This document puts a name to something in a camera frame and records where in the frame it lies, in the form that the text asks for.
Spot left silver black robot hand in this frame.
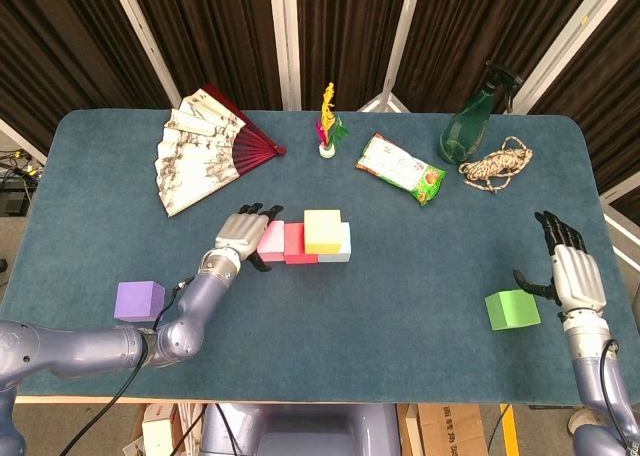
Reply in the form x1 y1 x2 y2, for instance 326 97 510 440
214 202 285 273

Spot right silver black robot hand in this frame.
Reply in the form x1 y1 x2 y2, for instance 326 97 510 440
513 209 608 320

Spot pink foam cube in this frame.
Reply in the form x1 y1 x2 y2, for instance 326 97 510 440
256 219 287 263

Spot red foam cube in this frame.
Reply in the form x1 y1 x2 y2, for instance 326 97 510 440
283 222 320 266

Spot yellow foam cube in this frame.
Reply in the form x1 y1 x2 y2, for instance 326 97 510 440
303 208 343 255

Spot green foam cube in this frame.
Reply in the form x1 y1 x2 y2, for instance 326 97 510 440
484 289 543 332

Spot painted paper folding fan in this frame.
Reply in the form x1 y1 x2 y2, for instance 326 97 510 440
153 83 288 218

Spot light blue foam cube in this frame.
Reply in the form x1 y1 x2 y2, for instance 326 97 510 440
317 221 352 264

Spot purple foam cube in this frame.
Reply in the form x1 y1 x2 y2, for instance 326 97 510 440
113 280 166 323

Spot teal felt table mat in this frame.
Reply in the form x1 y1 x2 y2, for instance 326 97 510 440
0 108 640 407

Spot colourful feather shuttlecock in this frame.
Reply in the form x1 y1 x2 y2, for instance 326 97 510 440
314 81 351 161

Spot white round floor object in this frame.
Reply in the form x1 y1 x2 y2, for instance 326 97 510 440
569 408 594 437

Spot green white snack bag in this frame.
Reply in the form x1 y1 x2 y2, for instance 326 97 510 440
355 132 447 208

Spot green plastic spray bottle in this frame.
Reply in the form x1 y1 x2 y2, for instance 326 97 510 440
438 61 525 166

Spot brown cardboard box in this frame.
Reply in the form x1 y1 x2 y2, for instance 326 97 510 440
397 403 489 456

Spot dark brown curtain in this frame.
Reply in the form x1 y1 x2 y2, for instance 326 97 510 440
0 0 640 217

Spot blue-grey robot torso base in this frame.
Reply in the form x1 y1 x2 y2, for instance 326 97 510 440
199 403 401 456

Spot white cardboard box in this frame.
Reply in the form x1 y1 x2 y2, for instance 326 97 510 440
141 403 176 456

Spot white partition frame post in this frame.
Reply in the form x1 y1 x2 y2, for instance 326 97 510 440
599 173 640 272
268 0 303 111
509 0 619 115
357 0 426 113
0 118 49 166
107 0 182 108

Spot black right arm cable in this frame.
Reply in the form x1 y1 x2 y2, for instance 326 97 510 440
598 338 634 450

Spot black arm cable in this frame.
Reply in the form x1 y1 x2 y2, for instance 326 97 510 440
59 275 196 456
598 338 634 450

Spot beige braided rope bundle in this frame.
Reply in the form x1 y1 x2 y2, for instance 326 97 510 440
458 135 534 193

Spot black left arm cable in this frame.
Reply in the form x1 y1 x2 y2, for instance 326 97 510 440
59 275 196 456

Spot black electronics with cables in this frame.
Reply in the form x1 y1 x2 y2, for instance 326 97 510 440
0 148 39 217

